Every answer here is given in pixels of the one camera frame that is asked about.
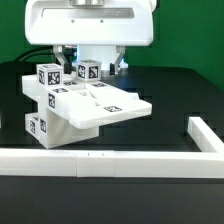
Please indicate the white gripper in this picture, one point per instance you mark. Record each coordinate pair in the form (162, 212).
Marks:
(89, 22)

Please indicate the white U-shaped obstacle fence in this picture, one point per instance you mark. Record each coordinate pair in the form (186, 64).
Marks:
(207, 162)

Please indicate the white chair back frame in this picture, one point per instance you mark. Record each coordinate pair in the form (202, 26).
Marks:
(86, 105)

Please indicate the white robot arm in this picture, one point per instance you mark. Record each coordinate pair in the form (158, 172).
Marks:
(104, 54)

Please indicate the white tagged cube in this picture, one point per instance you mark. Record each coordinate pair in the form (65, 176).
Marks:
(49, 75)
(88, 70)

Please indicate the white chair seat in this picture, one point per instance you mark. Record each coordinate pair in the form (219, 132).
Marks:
(56, 131)

